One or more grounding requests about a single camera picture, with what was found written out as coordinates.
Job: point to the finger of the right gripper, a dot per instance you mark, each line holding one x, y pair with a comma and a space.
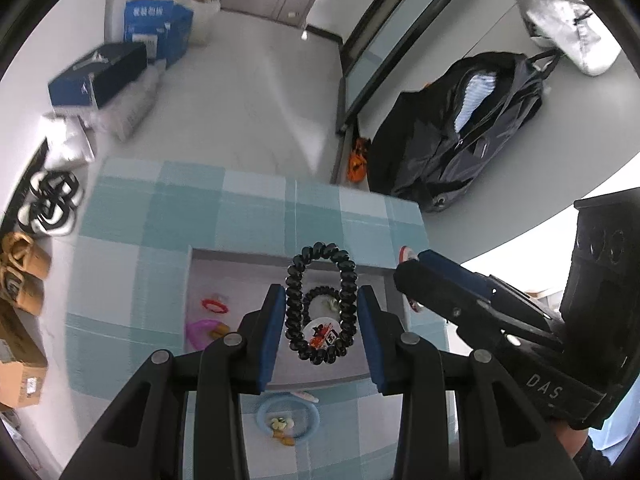
481, 332
451, 291

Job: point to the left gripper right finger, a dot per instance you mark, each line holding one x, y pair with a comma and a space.
404, 364

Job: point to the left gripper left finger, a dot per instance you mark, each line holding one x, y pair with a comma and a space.
242, 362

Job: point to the red flower hair clip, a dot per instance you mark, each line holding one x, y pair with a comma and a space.
214, 305

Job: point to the small green flower clip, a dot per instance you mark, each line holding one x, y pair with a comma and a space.
281, 424

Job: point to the grey cardboard box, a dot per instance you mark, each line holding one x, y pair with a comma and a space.
246, 292

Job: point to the teal plaid tablecloth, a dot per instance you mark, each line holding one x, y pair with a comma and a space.
128, 285

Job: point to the black backpack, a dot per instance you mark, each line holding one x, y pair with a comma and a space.
435, 142

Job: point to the orange toy figure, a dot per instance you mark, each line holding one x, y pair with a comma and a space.
357, 166

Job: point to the brown cardboard box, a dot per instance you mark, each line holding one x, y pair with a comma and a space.
23, 366

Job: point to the tan suede shoe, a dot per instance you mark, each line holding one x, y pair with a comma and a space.
21, 291
24, 254

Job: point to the clear plastic wrapped package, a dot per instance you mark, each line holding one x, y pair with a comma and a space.
121, 116

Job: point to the silver white tote bag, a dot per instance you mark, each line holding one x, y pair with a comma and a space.
572, 27

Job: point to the white plastic pouch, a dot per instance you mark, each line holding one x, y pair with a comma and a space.
68, 143

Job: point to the black framed glass door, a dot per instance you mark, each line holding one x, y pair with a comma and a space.
382, 37

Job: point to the dark blue shoe box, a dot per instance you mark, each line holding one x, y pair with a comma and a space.
93, 80

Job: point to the bright blue cardboard box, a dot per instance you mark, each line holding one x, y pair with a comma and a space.
162, 26

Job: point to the white plastic bag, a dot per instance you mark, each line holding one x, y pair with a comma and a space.
203, 14

